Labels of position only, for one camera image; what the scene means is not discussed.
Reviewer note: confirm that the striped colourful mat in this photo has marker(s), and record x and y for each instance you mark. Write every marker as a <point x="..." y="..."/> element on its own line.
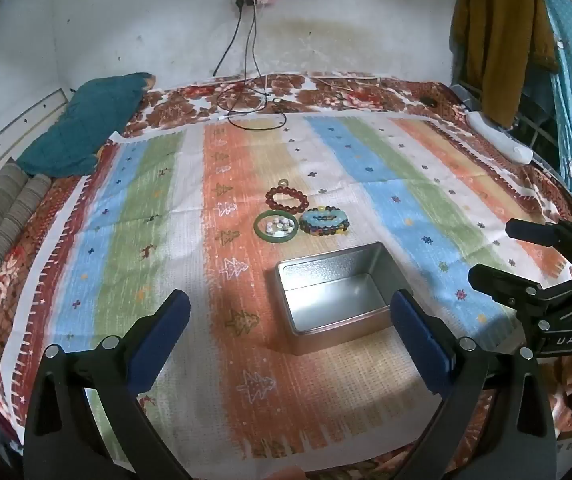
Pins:
<point x="166" y="240"/>

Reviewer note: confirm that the metal rack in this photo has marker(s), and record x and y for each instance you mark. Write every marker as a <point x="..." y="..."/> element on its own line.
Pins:
<point x="535" y="125"/>

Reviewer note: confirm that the teal quilted blanket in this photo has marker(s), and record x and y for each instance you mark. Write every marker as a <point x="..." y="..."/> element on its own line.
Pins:
<point x="86" y="120"/>

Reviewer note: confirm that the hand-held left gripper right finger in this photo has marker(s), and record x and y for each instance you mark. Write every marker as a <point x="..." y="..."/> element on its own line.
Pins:
<point x="421" y="342"/>

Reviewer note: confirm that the person's left hand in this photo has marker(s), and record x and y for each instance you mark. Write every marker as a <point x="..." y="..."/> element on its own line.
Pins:
<point x="283" y="474"/>

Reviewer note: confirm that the grey striped cushion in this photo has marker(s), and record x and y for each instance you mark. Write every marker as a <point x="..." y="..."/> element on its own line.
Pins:
<point x="6" y="210"/>

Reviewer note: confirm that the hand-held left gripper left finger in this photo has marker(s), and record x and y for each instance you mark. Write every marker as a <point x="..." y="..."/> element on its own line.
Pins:
<point x="162" y="337"/>

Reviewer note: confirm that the white headboard panel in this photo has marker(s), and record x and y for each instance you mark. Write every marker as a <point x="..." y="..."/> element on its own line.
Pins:
<point x="1" y="145"/>

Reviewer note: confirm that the brown hanging jacket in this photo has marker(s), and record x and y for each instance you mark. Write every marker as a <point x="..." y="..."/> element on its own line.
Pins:
<point x="505" y="35"/>

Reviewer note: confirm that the silver metal tin box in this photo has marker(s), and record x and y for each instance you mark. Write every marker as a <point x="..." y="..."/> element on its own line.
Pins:
<point x="336" y="305"/>

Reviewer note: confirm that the white long plastic object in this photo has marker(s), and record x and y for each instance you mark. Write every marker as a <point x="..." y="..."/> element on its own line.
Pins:
<point x="500" y="140"/>

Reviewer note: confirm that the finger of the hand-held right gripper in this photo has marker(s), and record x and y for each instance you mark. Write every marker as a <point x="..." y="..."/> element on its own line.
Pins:
<point x="540" y="231"/>
<point x="505" y="287"/>

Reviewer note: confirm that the green jade bangle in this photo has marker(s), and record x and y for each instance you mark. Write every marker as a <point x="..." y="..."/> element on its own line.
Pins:
<point x="258" y="230"/>

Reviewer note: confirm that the small black object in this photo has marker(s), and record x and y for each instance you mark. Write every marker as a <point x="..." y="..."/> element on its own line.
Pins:
<point x="428" y="101"/>

